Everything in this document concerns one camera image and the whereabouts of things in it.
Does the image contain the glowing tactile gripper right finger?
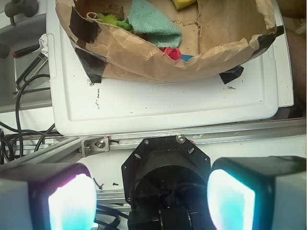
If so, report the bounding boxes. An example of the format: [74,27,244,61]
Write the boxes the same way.
[207,156,307,230]

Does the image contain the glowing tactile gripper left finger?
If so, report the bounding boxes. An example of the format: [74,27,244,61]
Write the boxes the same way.
[0,163,97,230]

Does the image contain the teal cloth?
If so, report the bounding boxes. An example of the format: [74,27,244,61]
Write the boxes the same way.
[127,0,182,48]

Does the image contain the yellow green sponge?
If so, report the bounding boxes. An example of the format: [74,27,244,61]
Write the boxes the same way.
[172,0,197,11]

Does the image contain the white plastic bin lid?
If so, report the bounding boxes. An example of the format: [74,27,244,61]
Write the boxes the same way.
[47,0,294,136]

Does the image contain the grey plastic tray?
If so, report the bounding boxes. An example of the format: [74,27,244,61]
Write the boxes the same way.
[0,14,52,113]

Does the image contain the blue flat piece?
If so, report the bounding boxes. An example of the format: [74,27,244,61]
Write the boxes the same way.
[180,55,194,62]

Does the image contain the brown paper bag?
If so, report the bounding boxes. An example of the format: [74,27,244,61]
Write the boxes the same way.
[55,0,283,83]

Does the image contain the red crumpled object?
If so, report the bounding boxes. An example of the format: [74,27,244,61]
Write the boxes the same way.
[159,47,182,61]

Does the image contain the green fuzzy toy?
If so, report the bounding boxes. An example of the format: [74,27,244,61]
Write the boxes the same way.
[96,13,133,31]

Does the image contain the brown rock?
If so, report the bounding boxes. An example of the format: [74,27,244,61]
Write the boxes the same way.
[102,4,124,21]

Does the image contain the aluminium frame rail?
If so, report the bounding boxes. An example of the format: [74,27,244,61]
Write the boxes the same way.
[0,117,307,170]

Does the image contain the metal corner bracket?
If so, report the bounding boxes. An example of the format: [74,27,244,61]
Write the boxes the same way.
[80,136,110,158]

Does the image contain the black cable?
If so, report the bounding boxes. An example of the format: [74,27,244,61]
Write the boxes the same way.
[0,73,57,166]

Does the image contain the red handled tool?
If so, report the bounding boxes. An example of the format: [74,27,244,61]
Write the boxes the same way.
[12,44,40,58]

